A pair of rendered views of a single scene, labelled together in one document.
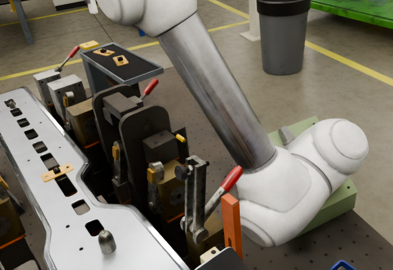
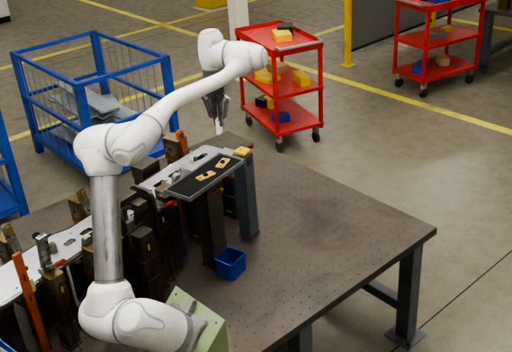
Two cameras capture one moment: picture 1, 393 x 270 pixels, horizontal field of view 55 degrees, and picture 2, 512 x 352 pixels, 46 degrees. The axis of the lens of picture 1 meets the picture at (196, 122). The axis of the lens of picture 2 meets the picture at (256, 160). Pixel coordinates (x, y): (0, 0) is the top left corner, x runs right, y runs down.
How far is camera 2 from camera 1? 217 cm
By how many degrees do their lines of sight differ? 59
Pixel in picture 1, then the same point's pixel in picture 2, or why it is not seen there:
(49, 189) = not seen: hidden behind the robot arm
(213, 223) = (52, 275)
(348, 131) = (131, 312)
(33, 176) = not seen: hidden behind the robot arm
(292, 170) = (97, 296)
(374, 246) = not seen: outside the picture
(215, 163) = (232, 303)
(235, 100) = (95, 233)
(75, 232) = (65, 237)
